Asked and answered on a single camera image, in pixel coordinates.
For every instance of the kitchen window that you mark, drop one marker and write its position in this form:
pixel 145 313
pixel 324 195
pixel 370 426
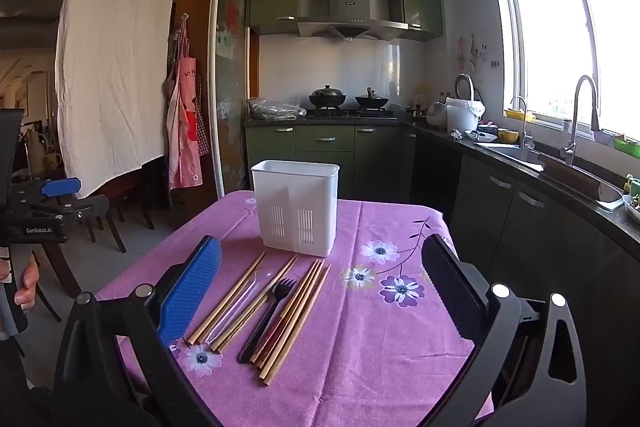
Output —
pixel 550 47

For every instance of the steel range hood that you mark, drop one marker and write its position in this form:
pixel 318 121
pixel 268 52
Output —
pixel 350 17

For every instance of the white plastic bucket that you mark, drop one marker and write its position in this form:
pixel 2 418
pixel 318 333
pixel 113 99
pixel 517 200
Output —
pixel 462 117

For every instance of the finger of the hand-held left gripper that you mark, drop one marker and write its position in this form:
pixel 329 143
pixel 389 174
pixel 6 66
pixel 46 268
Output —
pixel 85 208
pixel 60 187

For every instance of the green lower cabinets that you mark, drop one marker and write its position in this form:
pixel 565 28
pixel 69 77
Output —
pixel 325 152

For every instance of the wooden chopstick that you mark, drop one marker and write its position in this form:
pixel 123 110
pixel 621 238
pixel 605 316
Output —
pixel 309 304
pixel 252 302
pixel 299 297
pixel 225 297
pixel 294 294
pixel 233 297
pixel 303 302
pixel 261 304

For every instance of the purple floral tablecloth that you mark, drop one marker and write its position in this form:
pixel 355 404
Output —
pixel 350 357

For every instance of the plastic bag of vegetables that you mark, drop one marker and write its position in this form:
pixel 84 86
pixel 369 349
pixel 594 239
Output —
pixel 275 109

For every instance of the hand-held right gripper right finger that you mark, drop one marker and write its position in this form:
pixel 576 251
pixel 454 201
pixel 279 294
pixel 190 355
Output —
pixel 450 292

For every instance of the person's left hand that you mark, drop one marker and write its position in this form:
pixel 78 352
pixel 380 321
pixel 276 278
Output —
pixel 27 282

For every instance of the steel kitchen sink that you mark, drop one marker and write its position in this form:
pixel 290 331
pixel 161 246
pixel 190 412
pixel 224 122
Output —
pixel 515 153

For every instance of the white plastic utensil holder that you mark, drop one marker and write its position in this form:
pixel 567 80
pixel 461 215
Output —
pixel 295 207

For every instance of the dark wooden chair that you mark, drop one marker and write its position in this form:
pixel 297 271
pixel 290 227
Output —
pixel 125 207

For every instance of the tall steel faucet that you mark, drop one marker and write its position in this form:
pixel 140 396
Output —
pixel 575 107

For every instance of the yellow tray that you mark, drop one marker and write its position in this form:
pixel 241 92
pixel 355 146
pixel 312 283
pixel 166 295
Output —
pixel 517 114

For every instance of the dark kitchen countertop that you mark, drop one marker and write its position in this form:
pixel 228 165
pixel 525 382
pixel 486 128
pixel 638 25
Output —
pixel 450 138

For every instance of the plate of food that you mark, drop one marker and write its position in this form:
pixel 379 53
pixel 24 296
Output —
pixel 634 207

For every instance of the white bowl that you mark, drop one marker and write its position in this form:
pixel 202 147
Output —
pixel 480 136

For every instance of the white hanging sheet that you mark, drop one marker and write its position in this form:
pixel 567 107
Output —
pixel 115 57

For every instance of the black gas stove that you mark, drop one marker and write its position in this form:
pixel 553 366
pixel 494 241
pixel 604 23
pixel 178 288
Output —
pixel 350 113

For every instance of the black wok with lid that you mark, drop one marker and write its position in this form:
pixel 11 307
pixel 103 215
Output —
pixel 327 98

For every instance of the white rice cooker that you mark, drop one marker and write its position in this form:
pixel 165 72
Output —
pixel 436 114

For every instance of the long brown wooden board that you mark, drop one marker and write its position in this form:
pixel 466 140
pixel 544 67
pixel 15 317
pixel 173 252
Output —
pixel 575 177

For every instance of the black plastic fork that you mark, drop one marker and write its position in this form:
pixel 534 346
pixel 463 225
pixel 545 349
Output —
pixel 272 307

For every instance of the red checkered apron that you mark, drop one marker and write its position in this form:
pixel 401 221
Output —
pixel 185 117

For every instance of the round metal lid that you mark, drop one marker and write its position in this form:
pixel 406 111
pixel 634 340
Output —
pixel 464 87

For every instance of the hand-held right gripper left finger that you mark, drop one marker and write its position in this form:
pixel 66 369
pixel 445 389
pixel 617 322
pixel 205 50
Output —
pixel 190 292

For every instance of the hanging wall utensils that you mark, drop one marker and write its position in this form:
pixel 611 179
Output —
pixel 472 52

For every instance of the small steel faucet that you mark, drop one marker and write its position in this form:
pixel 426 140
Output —
pixel 522 117

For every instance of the green container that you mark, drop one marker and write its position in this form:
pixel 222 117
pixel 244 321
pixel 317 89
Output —
pixel 627 146

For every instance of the yellow bowl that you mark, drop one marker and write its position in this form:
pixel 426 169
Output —
pixel 508 136

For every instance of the dark lower cabinets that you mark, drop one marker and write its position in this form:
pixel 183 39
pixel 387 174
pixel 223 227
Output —
pixel 525 232

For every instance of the clear plastic spoon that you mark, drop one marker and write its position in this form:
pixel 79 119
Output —
pixel 244 302

